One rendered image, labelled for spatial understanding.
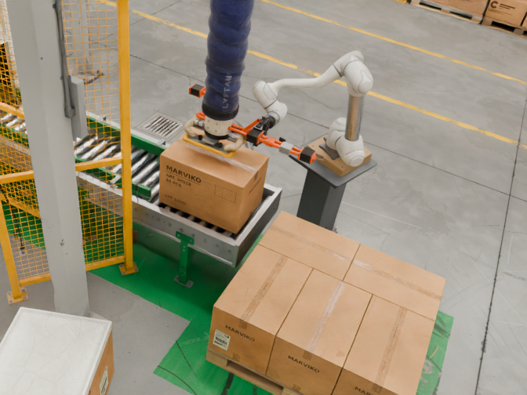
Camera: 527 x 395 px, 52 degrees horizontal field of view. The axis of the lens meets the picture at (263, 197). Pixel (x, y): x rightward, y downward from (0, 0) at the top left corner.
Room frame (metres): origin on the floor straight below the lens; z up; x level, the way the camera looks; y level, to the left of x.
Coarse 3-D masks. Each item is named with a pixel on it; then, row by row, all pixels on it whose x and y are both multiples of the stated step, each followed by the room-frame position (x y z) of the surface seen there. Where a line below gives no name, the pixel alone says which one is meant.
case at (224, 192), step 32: (192, 128) 3.14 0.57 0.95; (160, 160) 2.77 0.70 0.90; (192, 160) 2.78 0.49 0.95; (224, 160) 2.84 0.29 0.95; (256, 160) 2.91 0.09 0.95; (160, 192) 2.77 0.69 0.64; (192, 192) 2.70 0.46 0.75; (224, 192) 2.63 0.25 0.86; (256, 192) 2.85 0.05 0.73; (224, 224) 2.62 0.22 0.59
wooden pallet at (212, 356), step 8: (208, 352) 1.98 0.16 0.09; (216, 352) 1.96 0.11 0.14; (208, 360) 1.98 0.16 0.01; (216, 360) 1.96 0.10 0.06; (224, 360) 1.94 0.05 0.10; (232, 360) 1.93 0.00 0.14; (224, 368) 1.94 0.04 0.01; (232, 368) 1.94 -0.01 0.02; (240, 368) 1.95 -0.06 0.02; (248, 368) 1.89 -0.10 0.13; (240, 376) 1.91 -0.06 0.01; (248, 376) 1.91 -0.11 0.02; (256, 376) 1.92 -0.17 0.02; (264, 376) 1.86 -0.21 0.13; (256, 384) 1.87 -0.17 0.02; (264, 384) 1.88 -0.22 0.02; (272, 384) 1.89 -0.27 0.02; (280, 384) 1.83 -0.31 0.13; (272, 392) 1.84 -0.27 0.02; (280, 392) 1.84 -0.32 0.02; (288, 392) 1.81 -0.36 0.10; (296, 392) 1.79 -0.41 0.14
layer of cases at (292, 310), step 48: (288, 240) 2.64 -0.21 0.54; (336, 240) 2.73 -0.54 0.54; (240, 288) 2.15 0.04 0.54; (288, 288) 2.22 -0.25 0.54; (336, 288) 2.29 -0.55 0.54; (384, 288) 2.37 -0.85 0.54; (432, 288) 2.44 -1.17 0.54; (240, 336) 1.92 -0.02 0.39; (288, 336) 1.87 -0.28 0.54; (336, 336) 1.93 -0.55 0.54; (384, 336) 1.99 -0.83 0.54; (288, 384) 1.81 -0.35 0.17; (336, 384) 1.73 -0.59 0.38; (384, 384) 1.68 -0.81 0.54
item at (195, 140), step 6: (186, 138) 2.80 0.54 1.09; (192, 138) 2.81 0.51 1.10; (198, 138) 2.80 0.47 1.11; (198, 144) 2.76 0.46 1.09; (204, 144) 2.77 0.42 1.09; (210, 144) 2.78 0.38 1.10; (216, 144) 2.79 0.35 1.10; (222, 144) 2.77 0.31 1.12; (210, 150) 2.74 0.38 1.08; (216, 150) 2.73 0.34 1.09; (222, 150) 2.73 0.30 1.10; (234, 150) 2.77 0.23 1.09; (228, 156) 2.70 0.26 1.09
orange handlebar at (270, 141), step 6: (198, 114) 2.91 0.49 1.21; (204, 114) 2.93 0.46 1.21; (204, 120) 2.88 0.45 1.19; (234, 126) 2.86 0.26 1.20; (240, 126) 2.86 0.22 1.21; (240, 132) 2.81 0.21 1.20; (264, 138) 2.80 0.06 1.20; (270, 138) 2.79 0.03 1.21; (270, 144) 2.74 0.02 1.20; (276, 144) 2.74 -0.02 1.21; (294, 150) 2.71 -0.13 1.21
